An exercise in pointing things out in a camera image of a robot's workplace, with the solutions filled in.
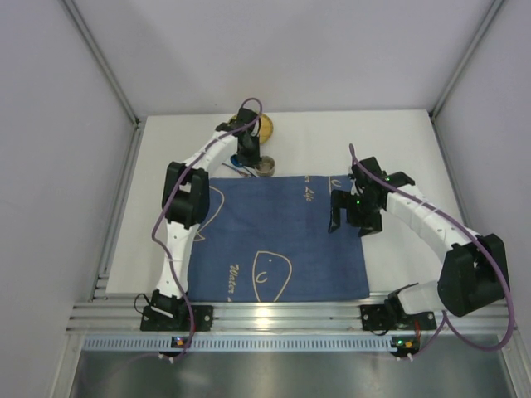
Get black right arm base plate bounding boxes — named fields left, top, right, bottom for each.
left=359, top=298, right=437, bottom=335

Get round yellow woven coaster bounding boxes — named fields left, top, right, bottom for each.
left=227, top=114, right=274, bottom=145

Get perforated grey cable duct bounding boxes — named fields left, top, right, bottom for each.
left=82, top=333, right=420, bottom=353

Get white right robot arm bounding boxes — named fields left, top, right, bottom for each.
left=328, top=158, right=509, bottom=320

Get blue metallic spoon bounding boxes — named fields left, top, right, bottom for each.
left=222, top=155, right=257, bottom=178

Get left aluminium corner post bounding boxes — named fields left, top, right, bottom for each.
left=61, top=0, right=142, bottom=125

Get speckled ceramic cup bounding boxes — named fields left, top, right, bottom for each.
left=254, top=155, right=275, bottom=177

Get aluminium corner post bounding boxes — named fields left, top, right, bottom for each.
left=429, top=0, right=510, bottom=121
left=61, top=0, right=142, bottom=125

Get blue cloth placemat with fish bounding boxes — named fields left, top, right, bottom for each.
left=188, top=176, right=370, bottom=303

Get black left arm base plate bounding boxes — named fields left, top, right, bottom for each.
left=140, top=289, right=214, bottom=332

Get right aluminium corner post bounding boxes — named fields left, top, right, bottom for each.
left=429, top=0, right=510, bottom=121

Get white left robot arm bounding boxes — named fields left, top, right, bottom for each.
left=151, top=106, right=261, bottom=318

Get aluminium front rail frame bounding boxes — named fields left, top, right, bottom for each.
left=66, top=293, right=509, bottom=334

